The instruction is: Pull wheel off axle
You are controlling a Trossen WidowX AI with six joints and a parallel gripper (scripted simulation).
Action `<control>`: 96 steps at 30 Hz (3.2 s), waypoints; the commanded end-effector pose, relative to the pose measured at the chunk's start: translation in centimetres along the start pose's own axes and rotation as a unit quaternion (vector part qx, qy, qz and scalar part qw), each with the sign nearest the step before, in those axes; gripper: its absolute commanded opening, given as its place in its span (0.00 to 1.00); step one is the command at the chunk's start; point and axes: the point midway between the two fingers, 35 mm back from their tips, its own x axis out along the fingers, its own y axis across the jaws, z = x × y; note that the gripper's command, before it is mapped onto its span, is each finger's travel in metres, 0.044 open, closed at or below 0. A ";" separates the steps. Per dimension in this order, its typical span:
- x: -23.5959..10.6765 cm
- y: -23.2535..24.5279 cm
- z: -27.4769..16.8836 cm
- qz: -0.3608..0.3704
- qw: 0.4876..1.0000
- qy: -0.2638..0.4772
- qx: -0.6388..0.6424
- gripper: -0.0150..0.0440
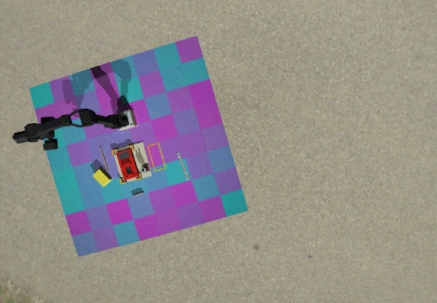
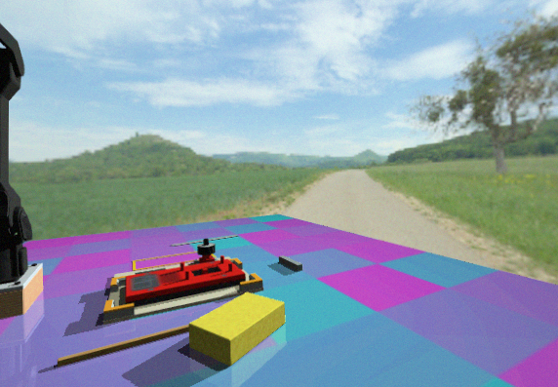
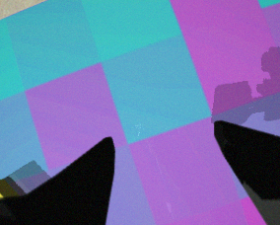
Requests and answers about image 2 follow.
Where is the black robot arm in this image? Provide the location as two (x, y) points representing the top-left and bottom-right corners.
(0, 22), (32, 284)

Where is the brown long thin rod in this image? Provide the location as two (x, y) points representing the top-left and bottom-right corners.
(58, 325), (189, 368)

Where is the yellow rectangular block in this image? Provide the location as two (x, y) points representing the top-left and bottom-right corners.
(189, 292), (285, 366)

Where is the black and grey wheel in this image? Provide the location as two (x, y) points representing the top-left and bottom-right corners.
(197, 243), (216, 255)

